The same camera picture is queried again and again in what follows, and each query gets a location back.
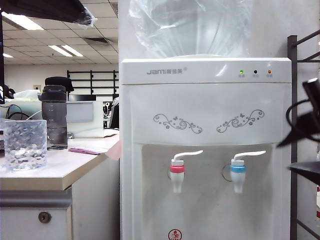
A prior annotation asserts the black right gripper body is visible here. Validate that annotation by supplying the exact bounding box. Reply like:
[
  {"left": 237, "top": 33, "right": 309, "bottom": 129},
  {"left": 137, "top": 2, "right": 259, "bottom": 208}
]
[{"left": 298, "top": 107, "right": 320, "bottom": 137}]

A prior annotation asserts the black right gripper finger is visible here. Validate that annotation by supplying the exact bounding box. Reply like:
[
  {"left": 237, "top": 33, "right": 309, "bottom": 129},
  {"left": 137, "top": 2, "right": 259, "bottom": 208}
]
[
  {"left": 276, "top": 127, "right": 320, "bottom": 149},
  {"left": 288, "top": 161, "right": 320, "bottom": 181}
]

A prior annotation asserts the white tap with blue ring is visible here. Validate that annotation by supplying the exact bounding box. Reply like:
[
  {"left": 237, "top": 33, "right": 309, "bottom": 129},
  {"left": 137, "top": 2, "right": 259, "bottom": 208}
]
[{"left": 229, "top": 149, "right": 267, "bottom": 194}]

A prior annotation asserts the clear textured plastic mug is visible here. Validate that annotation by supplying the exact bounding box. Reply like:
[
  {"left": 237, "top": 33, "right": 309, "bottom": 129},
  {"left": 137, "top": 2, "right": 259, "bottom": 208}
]
[{"left": 2, "top": 119, "right": 48, "bottom": 173}]

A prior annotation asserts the white water dispenser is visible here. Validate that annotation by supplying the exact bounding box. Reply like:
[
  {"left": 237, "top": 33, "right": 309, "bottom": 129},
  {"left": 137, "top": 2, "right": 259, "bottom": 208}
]
[{"left": 120, "top": 57, "right": 293, "bottom": 240}]

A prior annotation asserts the clear water jug in plastic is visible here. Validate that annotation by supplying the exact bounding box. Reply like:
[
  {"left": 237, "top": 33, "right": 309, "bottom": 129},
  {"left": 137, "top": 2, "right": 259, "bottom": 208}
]
[{"left": 128, "top": 0, "right": 254, "bottom": 60}]

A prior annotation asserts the white desk partition panel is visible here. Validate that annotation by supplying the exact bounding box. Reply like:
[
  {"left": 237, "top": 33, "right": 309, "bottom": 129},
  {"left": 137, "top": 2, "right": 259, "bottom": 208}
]
[{"left": 66, "top": 100, "right": 105, "bottom": 139}]

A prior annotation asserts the dark grey water bottle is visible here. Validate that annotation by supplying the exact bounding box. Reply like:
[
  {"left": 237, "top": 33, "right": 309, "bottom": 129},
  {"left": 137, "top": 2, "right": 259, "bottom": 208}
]
[{"left": 37, "top": 84, "right": 69, "bottom": 151}]

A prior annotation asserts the frosted glass desk divider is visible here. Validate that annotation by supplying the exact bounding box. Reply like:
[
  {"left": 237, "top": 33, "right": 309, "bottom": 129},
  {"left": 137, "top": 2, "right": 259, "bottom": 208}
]
[{"left": 0, "top": 99, "right": 43, "bottom": 121}]

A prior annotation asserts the dark metal shelf rack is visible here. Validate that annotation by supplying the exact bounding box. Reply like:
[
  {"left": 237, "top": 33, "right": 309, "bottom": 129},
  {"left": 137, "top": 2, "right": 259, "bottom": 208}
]
[{"left": 286, "top": 34, "right": 320, "bottom": 240}]

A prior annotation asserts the pink cloth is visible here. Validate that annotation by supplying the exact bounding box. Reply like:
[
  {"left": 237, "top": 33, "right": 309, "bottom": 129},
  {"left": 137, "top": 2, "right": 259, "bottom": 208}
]
[{"left": 68, "top": 146, "right": 110, "bottom": 156}]

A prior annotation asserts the ceiling air vent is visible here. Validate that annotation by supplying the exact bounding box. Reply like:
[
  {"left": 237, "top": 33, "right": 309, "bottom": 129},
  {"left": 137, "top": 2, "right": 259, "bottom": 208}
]
[{"left": 83, "top": 37, "right": 112, "bottom": 47}]

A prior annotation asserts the black office chair headrest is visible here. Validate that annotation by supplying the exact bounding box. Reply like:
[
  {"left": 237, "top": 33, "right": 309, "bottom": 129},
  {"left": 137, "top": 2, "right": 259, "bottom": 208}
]
[{"left": 44, "top": 76, "right": 75, "bottom": 94}]

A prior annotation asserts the double ceiling light panel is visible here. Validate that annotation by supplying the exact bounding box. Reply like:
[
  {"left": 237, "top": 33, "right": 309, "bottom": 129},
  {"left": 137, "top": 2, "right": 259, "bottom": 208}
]
[{"left": 47, "top": 44, "right": 84, "bottom": 58}]

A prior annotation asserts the white plastic bag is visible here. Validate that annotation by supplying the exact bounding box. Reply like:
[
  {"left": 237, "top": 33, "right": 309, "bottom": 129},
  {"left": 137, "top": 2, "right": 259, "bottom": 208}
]
[{"left": 12, "top": 89, "right": 42, "bottom": 101}]

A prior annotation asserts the long ceiling light panel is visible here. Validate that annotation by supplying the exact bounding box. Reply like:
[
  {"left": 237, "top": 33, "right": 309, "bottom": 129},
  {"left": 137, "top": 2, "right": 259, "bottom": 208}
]
[{"left": 1, "top": 11, "right": 45, "bottom": 31}]

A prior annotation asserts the black computer monitor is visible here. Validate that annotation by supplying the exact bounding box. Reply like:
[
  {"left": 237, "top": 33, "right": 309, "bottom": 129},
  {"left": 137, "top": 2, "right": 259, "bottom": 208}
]
[{"left": 0, "top": 13, "right": 6, "bottom": 105}]

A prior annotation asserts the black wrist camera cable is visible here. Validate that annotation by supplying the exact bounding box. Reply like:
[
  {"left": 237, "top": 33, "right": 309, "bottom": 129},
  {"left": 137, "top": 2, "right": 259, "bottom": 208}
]
[{"left": 285, "top": 99, "right": 313, "bottom": 132}]

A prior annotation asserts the white tap with red ring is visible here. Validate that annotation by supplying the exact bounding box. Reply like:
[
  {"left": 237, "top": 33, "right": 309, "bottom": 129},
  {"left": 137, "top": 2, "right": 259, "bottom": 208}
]
[{"left": 169, "top": 149, "right": 204, "bottom": 195}]

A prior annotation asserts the black background shelf frame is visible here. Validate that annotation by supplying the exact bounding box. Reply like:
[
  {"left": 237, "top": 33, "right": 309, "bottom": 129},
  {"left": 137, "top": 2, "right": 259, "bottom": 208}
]
[{"left": 66, "top": 69, "right": 120, "bottom": 96}]

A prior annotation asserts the white cable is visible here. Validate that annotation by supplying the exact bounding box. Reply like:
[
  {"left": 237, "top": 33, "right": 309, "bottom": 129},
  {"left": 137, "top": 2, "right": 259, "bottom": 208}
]
[{"left": 24, "top": 109, "right": 43, "bottom": 122}]

